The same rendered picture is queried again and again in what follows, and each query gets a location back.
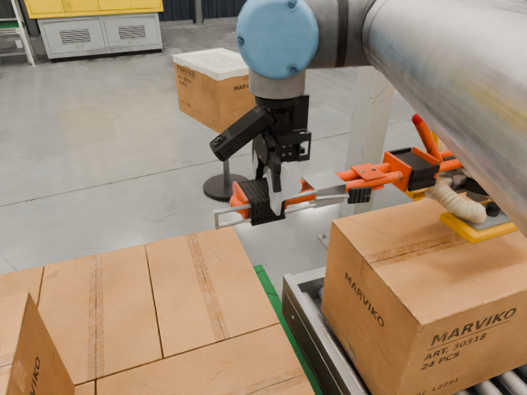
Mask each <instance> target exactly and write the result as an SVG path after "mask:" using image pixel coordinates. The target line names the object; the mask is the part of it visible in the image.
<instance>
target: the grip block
mask: <svg viewBox="0 0 527 395"><path fill-rule="evenodd" d="M411 150H412V151H411ZM383 163H389V164H390V165H391V171H390V172H397V171H401V172H402V174H403V180H402V181H398V182H395V183H392V184H394V185H395V186H396V187H397V188H398V189H400V190H401V191H402V192H406V189H407V187H408V191H414V190H420V189H423V188H427V187H433V186H434V185H435V183H436V178H437V175H438V172H439V169H440V164H441V161H439V160H438V159H437V158H434V157H433V156H431V155H429V154H428V153H426V152H424V151H423V150H421V149H420V148H418V147H413V149H412V148H411V147H405V148H401V149H397V150H389V151H385V153H384V157H383Z"/></svg>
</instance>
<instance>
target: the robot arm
mask: <svg viewBox="0 0 527 395"><path fill-rule="evenodd" d="M236 42H237V46H238V51H239V53H240V55H241V57H242V59H243V60H244V62H245V63H246V65H247V66H248V67H249V91H250V92H251V93H252V94H253V95H254V96H255V102H256V104H257V105H256V106H255V107H254V108H253V109H252V110H250V111H249V112H247V113H246V114H245V115H243V116H242V117H241V118H239V119H238V120H237V121H236V122H235V123H234V124H232V125H231V126H230V127H228V128H227V129H226V130H224V131H223V132H222V133H221V134H219V135H218V136H217V137H216V138H215V139H213V140H212V141H211V142H210V143H209V145H210V148H211V150H212V152H213V153H214V154H215V156H216V157H217V158H218V159H219V160H220V161H222V162H224V161H226V160H227V159H228V158H229V157H230V156H232V155H233V154H235V153H236V152H237V151H238V150H240V149H241V148H243V147H244V146H245V145H246V144H247V143H248V142H250V141H251V140H253V144H252V160H253V177H254V179H259V178H263V175H264V174H266V173H267V183H268V187H269V197H270V207H271V209H272V210H273V212H274V213H275V215H276V216H280V214H281V209H282V202H283V201H284V200H285V199H287V198H290V197H292V196H293V195H295V194H298V193H299V192H301V190H302V183H301V182H300V181H299V180H295V179H291V178H290V176H289V169H288V168H287V167H286V166H285V165H283V164H282V162H285V161H286V162H292V161H298V162H299V161H307V160H310V153H311V132H310V131H309V130H308V129H307V122H308V109H309V97H310V95H308V94H304V91H305V80H306V69H320V68H334V67H364V66H373V67H374V68H375V69H376V70H378V71H379V72H380V73H382V74H383V75H384V77H385V78H386V79H387V80H388V81H389V82H390V83H391V84H392V85H393V86H394V87H395V89H396V90H397V91H398V92H399V93H400V94H401V96H402V97H403V98H404V99H405V100H406V102H407V103H408V104H409V105H410V106H411V107H412V108H413V110H414V111H415V112H416V113H417V114H418V115H419V116H420V117H421V118H422V119H423V121H424V122H425V123H426V124H427V125H428V126H429V128H430V129H431V130H432V131H433V132H434V134H435V135H436V136H437V137H438V138H439V139H440V140H441V141H442V142H443V143H444V144H445V145H446V147H447V148H448V149H449V150H450V151H451V152H452V154H453V155H454V156H455V157H456V158H457V160H458V161H459V162H460V163H461V164H462V165H463V167H464V168H465V169H466V170H467V171H468V172H469V173H470V174H471V175H472V176H473V177H474V179H475V180H476V181H477V182H478V183H479V184H480V186H481V187H482V188H483V189H484V190H485V192H486V193H487V194H488V195H489V196H490V197H491V198H492V199H493V200H494V201H495V202H496V204H497V205H498V206H499V207H500V208H501V209H502V211H503V212H504V213H505V214H506V215H507V216H508V218H509V219H510V220H511V221H512V222H513V223H514V225H515V226H516V227H517V228H518V229H519V230H520V231H521V232H522V233H523V234H524V235H525V237H526V238H527V1H526V0H247V2H246V3H245V4H244V5H243V7H242V9H241V11H240V13H239V15H238V19H237V23H236ZM302 132H303V133H302ZM304 141H308V151H307V154H305V148H303V147H302V146H301V145H300V144H301V143H303V142H304ZM300 154H302V155H300Z"/></svg>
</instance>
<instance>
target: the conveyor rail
mask: <svg viewBox="0 0 527 395"><path fill-rule="evenodd" d="M325 269H326V266H324V267H321V268H318V269H315V270H309V271H307V272H303V273H300V274H295V275H292V277H293V279H294V281H295V282H296V284H297V285H298V287H299V289H300V290H301V292H307V293H308V294H309V296H310V297H311V299H317V298H320V296H319V294H318V291H319V290H320V288H322V287H324V282H325Z"/></svg>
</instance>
